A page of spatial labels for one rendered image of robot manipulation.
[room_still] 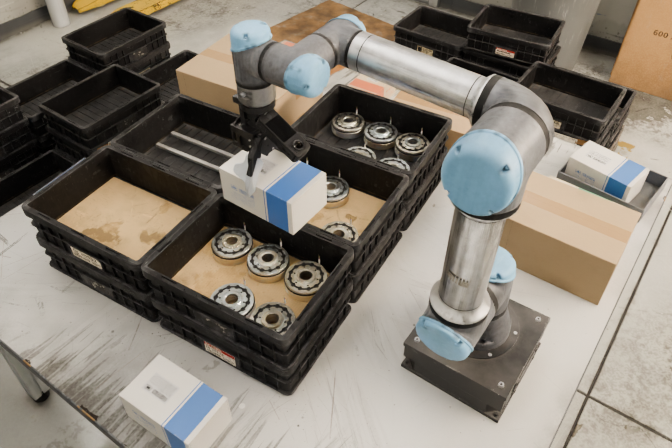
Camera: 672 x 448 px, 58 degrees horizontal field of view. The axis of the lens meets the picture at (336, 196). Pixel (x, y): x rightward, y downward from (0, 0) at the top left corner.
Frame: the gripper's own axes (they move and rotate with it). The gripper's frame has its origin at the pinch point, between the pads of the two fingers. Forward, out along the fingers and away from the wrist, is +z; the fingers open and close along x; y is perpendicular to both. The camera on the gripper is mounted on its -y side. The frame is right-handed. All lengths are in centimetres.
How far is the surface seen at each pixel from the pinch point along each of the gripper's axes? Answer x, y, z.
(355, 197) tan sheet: -31.0, -1.0, 27.7
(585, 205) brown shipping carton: -61, -55, 25
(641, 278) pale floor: -135, -76, 112
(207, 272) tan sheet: 12.5, 13.2, 27.5
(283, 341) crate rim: 22.0, -19.1, 18.2
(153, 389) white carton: 41, 3, 32
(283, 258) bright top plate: 0.1, -0.8, 24.7
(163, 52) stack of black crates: -99, 160, 64
